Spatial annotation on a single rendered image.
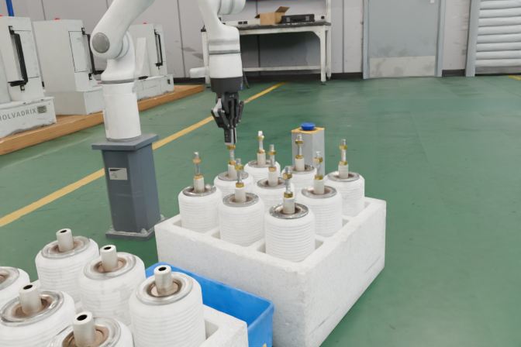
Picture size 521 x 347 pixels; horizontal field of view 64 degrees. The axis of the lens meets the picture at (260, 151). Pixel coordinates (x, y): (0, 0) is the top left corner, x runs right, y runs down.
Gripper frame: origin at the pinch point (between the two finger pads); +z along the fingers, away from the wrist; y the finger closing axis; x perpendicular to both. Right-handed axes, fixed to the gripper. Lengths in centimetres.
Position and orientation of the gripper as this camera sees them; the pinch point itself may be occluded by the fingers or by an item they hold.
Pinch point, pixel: (230, 135)
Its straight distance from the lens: 100.6
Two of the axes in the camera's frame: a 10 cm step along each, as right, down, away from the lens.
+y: 4.0, -2.5, 8.8
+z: 0.5, 9.7, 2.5
